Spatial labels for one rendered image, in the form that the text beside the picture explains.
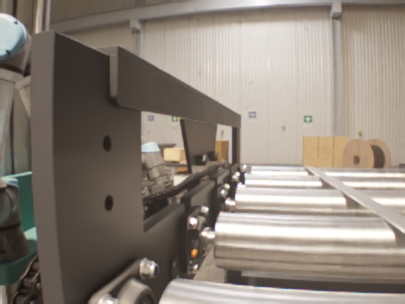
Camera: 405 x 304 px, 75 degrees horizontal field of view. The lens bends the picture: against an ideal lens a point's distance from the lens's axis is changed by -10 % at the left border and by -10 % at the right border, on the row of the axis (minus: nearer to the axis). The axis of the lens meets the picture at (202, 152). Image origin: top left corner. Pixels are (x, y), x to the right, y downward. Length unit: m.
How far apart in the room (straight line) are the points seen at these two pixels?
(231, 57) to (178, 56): 2.10
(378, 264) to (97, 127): 0.50
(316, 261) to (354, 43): 11.31
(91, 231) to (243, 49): 11.16
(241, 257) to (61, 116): 0.41
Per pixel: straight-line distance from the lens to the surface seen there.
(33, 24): 1.39
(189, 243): 0.58
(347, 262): 0.57
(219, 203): 0.85
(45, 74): 0.26
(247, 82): 11.07
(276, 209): 0.83
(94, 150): 0.30
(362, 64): 11.61
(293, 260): 0.56
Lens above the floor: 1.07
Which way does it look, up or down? 3 degrees down
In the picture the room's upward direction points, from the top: straight up
